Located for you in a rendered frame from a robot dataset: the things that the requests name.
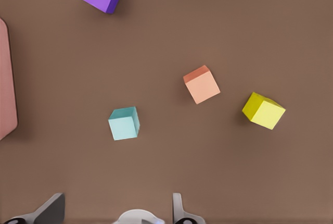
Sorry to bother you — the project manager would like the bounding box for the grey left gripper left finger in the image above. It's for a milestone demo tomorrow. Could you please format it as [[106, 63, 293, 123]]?
[[1, 192, 66, 224]]

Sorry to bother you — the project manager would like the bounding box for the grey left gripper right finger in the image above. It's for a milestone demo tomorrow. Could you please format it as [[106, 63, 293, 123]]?
[[172, 192, 207, 224]]

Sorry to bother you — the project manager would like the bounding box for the light blue cube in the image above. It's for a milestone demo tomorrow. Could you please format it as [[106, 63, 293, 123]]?
[[108, 106, 140, 141]]

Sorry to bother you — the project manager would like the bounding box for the orange cube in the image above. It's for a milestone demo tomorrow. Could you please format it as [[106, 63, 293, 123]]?
[[183, 65, 221, 105]]

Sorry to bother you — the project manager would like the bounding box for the yellow cube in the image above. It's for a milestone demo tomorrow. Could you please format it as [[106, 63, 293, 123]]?
[[241, 92, 287, 131]]

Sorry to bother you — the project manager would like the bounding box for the pink tray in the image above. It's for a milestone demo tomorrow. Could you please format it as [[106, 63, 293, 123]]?
[[0, 17, 19, 141]]

